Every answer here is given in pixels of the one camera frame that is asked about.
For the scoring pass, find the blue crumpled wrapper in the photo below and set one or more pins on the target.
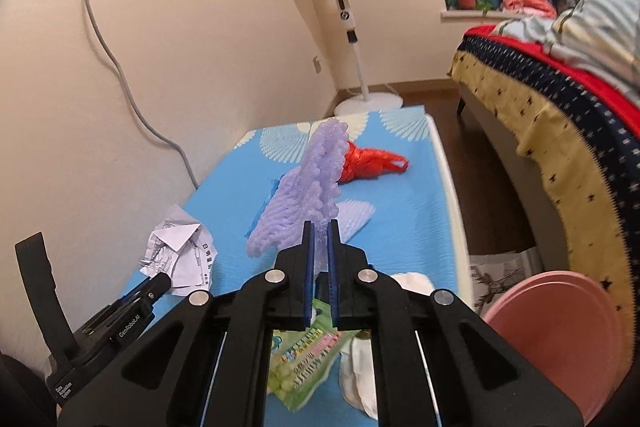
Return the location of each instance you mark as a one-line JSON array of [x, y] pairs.
[[272, 194]]

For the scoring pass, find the white windowsill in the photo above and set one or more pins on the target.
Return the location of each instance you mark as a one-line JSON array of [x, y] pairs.
[[465, 14]]

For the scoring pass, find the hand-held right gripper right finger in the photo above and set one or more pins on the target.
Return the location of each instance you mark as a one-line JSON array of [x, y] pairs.
[[332, 267]]

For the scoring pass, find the purple foam fruit net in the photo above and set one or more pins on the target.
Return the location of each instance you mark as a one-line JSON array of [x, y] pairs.
[[310, 187]]

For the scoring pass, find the red plastic bag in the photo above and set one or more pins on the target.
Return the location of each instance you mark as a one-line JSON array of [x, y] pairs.
[[367, 162]]

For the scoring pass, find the small low wall socket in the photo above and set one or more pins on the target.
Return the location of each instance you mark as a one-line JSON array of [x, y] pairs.
[[316, 63]]

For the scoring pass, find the person's left forearm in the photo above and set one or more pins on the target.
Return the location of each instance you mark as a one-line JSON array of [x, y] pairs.
[[20, 397]]

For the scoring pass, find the bed with starry cover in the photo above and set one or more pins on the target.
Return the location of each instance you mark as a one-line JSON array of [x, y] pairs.
[[575, 137]]

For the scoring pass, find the pink plastic basin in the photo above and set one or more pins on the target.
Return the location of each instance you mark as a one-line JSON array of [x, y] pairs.
[[550, 337]]

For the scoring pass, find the striped blanket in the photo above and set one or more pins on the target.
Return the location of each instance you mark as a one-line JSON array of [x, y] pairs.
[[595, 32]]

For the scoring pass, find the green snack packet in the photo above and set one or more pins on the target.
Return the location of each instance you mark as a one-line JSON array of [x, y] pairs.
[[300, 357]]

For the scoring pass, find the white foam fruit net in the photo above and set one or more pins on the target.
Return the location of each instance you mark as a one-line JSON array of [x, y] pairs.
[[357, 214]]

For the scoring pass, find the white printed paper bag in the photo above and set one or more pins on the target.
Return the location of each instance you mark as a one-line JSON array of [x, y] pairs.
[[500, 277]]

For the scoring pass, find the crumpled white tissue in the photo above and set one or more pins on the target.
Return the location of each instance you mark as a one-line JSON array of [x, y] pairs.
[[357, 377]]

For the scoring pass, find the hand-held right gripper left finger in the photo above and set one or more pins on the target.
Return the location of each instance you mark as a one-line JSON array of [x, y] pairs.
[[308, 257]]

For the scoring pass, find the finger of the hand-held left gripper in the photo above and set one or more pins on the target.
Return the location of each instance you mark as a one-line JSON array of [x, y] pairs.
[[152, 287]]

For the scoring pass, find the pink folded clothes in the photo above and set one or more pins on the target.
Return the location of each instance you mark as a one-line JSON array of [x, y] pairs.
[[527, 2]]

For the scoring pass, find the folded white tissue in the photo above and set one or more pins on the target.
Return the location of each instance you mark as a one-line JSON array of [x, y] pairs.
[[415, 282]]

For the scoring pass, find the white paper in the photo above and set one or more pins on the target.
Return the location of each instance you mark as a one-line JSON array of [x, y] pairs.
[[187, 252]]

